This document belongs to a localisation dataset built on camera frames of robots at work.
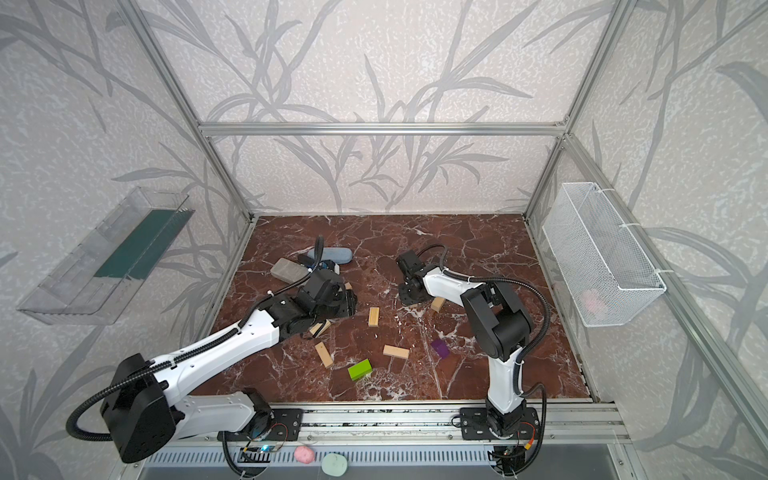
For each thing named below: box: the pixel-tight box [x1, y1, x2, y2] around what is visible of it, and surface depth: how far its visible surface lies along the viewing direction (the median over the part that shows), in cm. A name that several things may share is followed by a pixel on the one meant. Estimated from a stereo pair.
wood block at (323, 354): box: [315, 341, 333, 368], surface depth 86 cm
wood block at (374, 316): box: [369, 307, 380, 327], surface depth 93 cm
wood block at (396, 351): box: [382, 344, 410, 359], surface depth 87 cm
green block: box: [347, 358, 373, 381], surface depth 83 cm
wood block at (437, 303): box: [431, 296, 447, 313], surface depth 96 cm
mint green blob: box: [321, 453, 347, 477], surface depth 68 cm
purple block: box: [431, 339, 450, 359], surface depth 88 cm
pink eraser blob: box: [294, 445, 315, 464], surface depth 70 cm
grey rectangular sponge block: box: [270, 258, 309, 283], surface depth 102 cm
